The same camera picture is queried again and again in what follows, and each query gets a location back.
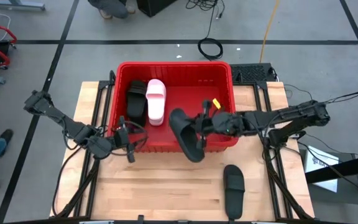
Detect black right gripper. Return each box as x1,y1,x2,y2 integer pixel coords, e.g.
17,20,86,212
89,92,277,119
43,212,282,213
196,100,218,150

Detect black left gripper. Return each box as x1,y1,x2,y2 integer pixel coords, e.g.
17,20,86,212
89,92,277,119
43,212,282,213
114,115,136,164

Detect black slide sandal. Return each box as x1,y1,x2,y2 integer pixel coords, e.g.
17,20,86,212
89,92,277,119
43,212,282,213
126,80,148,128
168,108,206,163
222,164,246,221

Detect red plastic bin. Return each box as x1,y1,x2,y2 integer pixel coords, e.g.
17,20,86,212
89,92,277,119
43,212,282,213
106,60,241,154

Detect black perforated box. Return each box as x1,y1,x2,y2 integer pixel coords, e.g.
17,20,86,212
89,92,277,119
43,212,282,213
229,63,276,84

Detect white printed paper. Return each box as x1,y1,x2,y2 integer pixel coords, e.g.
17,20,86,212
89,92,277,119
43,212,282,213
303,145,340,194

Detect black beam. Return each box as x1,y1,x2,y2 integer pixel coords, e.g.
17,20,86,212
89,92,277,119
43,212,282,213
304,151,358,200

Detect dark grey side table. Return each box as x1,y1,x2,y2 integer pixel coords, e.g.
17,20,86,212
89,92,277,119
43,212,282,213
298,148,358,206

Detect grey metal foot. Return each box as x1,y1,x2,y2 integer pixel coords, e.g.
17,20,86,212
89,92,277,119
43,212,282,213
0,0,46,12

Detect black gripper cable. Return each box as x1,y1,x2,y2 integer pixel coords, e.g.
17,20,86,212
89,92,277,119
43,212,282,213
125,119,149,156

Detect black aluminium rig frame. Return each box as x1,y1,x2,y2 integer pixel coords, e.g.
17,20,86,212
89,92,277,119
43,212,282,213
50,70,117,218
230,80,315,220

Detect coiled black cable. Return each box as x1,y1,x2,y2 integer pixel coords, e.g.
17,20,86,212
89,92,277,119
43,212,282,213
196,6,224,62

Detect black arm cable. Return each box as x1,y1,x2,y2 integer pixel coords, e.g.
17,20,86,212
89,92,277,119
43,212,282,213
51,133,88,217

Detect yellow cord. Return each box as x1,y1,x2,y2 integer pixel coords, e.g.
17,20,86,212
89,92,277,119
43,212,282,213
259,0,281,64

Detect black cable bundle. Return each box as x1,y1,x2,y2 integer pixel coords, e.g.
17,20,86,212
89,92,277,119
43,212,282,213
185,0,226,19

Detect thin black cable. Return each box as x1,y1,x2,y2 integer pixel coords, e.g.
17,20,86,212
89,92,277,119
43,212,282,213
283,83,358,105

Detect white cable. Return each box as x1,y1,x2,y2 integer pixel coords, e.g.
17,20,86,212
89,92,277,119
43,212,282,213
0,12,12,41

